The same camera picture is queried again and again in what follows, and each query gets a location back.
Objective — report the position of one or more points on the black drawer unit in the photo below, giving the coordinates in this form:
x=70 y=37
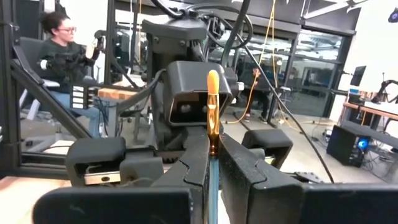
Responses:
x=81 y=96

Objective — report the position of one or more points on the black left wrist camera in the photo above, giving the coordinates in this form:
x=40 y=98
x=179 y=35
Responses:
x=186 y=77

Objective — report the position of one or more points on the black aluminium frame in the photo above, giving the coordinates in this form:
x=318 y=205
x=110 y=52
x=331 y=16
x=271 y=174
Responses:
x=9 y=93

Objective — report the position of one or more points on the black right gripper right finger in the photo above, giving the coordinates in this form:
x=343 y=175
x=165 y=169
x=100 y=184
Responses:
x=264 y=199

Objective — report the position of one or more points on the black background robot arm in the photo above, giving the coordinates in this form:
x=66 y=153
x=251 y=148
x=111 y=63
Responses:
x=384 y=85

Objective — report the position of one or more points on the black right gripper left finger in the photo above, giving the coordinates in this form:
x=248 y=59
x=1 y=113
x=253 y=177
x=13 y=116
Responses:
x=174 y=199

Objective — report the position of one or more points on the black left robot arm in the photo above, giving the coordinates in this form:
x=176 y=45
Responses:
x=174 y=34

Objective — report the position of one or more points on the brown desk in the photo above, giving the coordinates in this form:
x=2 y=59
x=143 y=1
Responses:
x=373 y=112

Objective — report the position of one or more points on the black computer tower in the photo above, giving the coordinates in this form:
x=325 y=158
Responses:
x=345 y=146

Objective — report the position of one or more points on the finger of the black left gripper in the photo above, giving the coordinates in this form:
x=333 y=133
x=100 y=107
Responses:
x=141 y=171
x=258 y=152

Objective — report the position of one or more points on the wooden table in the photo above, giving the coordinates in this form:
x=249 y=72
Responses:
x=115 y=93

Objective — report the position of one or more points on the black monitor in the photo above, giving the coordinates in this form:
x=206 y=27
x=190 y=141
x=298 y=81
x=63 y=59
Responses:
x=358 y=75

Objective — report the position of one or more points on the person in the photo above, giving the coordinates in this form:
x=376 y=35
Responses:
x=59 y=53
x=259 y=96

